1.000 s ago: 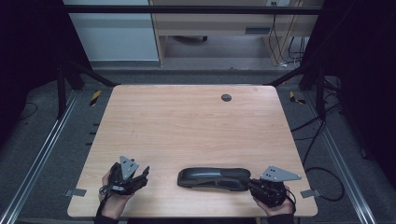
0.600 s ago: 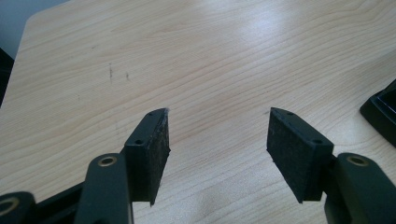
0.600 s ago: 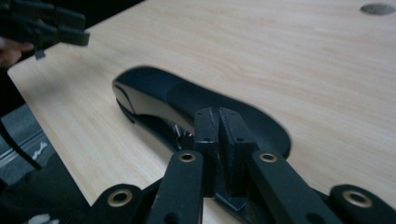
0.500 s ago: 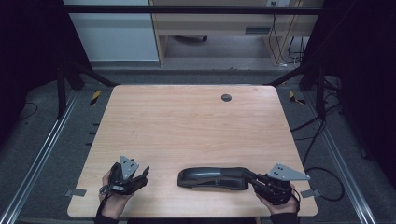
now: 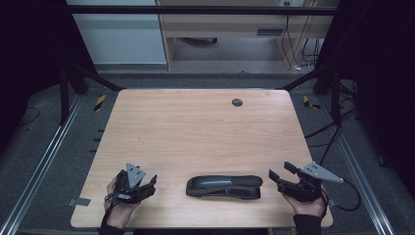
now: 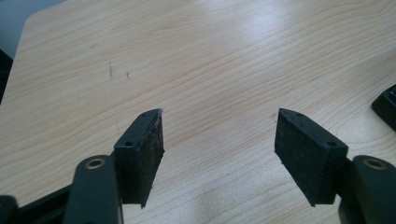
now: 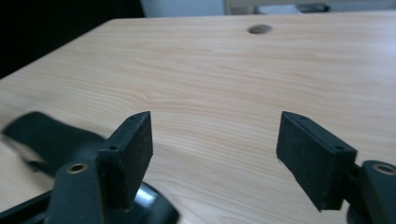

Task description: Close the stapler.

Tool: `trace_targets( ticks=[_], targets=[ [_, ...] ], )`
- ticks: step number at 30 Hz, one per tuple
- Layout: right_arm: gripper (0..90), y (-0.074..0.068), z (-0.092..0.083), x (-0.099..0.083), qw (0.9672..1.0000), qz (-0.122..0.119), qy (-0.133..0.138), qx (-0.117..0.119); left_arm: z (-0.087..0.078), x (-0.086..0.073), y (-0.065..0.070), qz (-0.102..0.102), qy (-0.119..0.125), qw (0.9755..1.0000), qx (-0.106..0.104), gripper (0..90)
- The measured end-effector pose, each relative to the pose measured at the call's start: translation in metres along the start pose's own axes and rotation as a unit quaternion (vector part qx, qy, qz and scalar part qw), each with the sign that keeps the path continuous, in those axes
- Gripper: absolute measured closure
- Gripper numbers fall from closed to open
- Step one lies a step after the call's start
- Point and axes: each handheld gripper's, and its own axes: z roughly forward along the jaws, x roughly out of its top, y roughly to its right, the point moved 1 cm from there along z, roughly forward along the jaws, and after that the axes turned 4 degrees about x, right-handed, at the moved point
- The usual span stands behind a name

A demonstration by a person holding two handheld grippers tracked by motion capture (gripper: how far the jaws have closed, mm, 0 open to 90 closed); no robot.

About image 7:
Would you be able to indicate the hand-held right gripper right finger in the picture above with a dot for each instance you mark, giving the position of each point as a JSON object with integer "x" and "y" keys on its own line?
{"x": 314, "y": 161}

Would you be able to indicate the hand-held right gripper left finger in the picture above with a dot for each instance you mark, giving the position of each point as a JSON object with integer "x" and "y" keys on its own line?
{"x": 127, "y": 161}

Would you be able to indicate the black stapler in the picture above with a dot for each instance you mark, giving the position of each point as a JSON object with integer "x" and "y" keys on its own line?
{"x": 46, "y": 137}

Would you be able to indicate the round grey table grommet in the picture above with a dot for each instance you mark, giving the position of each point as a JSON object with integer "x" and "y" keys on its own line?
{"x": 260, "y": 29}

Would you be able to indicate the white cabinet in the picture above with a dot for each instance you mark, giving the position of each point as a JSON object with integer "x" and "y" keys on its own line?
{"x": 180, "y": 7}

